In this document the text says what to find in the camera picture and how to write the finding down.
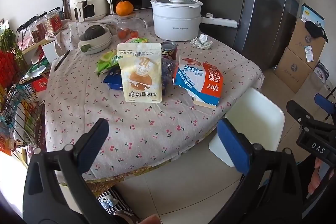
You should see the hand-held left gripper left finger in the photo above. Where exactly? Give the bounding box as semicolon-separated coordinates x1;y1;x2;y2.
23;118;124;224

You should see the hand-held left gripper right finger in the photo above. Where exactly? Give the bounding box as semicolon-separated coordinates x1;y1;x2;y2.
217;118;310;224

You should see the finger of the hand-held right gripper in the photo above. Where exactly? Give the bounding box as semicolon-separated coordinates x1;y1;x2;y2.
314;93;336;122
286;100;319;126

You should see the white plastic bin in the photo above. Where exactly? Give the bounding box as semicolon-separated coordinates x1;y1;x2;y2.
209;88;285;168

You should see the torn blue orange carton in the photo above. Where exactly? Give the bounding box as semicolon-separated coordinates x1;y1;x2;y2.
173;55;224;108

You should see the green snack packet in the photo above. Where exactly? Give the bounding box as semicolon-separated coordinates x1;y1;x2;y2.
95;52;121;76

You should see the cream snack pouch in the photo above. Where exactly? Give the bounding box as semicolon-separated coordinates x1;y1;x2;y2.
116;42;162;103

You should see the dark clear plastic bag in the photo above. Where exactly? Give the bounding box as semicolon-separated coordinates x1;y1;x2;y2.
161;56;180;96

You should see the white tissue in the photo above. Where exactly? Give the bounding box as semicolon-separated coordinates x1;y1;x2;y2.
190;34;214;49

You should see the dark red milk can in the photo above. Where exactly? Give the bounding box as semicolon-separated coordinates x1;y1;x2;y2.
161;42;177;60

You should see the person's right hand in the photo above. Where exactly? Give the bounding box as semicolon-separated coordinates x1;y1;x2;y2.
307;157;324;195

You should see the large cardboard box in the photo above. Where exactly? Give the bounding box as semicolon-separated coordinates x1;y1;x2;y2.
274;48;318;93

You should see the small cardboard box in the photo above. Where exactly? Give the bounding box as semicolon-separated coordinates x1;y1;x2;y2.
287;18;326;67

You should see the cherry printed tablecloth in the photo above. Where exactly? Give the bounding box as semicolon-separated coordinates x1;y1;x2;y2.
43;7;264;185

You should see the black cloth item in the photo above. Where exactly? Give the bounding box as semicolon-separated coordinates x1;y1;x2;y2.
304;21;328;42

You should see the black pen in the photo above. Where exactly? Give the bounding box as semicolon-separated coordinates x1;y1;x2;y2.
54;50;70;71

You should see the blue printed box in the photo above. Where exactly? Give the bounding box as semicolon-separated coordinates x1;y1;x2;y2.
299;4;326;28

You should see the white lunch bowl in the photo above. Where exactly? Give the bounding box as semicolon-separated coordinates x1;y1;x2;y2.
78;26;112;54

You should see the green pumpkin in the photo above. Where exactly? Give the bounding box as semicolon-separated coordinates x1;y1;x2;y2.
79;25;106;41

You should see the wooden shelf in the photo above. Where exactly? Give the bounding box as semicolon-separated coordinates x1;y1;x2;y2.
16;30;63;56

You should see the grey refrigerator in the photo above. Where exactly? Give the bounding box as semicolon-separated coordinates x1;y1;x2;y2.
194;0;302;71

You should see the glass jar with wooden lid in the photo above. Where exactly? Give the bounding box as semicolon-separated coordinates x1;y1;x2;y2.
115;14;149;39

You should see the green plant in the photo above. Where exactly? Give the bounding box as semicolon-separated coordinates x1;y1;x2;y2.
0;28;21;56

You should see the white electric cooking pot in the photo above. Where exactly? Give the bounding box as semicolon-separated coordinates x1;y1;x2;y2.
150;0;238;41

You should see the orange tangerine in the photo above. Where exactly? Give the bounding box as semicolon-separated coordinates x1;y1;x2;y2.
115;0;134;17

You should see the clear glass vase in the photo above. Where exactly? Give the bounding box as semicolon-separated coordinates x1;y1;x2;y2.
60;0;72;20

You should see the white rimmed glass pot lid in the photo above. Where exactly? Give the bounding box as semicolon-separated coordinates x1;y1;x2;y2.
151;0;204;10

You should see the black wire rack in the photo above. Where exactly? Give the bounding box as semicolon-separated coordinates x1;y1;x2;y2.
0;74;46;161

